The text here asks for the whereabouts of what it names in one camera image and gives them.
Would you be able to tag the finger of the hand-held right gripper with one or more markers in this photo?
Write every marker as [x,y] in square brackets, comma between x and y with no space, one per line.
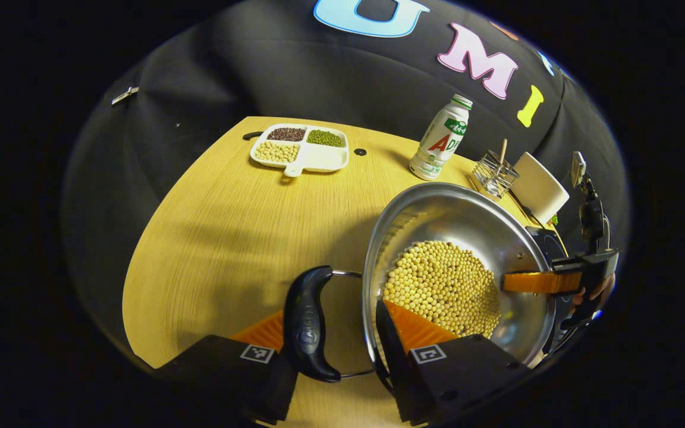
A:
[539,282]

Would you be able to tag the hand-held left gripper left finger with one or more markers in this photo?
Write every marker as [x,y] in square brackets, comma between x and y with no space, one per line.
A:
[274,386]

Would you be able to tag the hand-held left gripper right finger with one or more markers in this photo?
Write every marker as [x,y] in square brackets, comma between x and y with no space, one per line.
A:
[399,368]

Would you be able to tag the black induction cooktop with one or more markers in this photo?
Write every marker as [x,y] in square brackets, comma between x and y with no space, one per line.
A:
[547,244]

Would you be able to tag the pile of yellow soybeans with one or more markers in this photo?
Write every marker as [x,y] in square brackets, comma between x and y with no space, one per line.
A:
[443,285]

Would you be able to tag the stainless steel pot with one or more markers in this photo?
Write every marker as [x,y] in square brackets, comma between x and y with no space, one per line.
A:
[467,214]

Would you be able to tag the white drink bottle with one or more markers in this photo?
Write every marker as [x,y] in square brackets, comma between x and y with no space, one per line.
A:
[440,142]

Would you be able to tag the white divided dish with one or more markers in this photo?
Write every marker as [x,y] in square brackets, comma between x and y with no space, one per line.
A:
[301,151]

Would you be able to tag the black backdrop cloth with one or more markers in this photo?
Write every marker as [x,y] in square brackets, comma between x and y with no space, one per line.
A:
[259,71]

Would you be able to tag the small metal clip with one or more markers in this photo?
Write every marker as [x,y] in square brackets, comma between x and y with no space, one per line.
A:
[124,95]

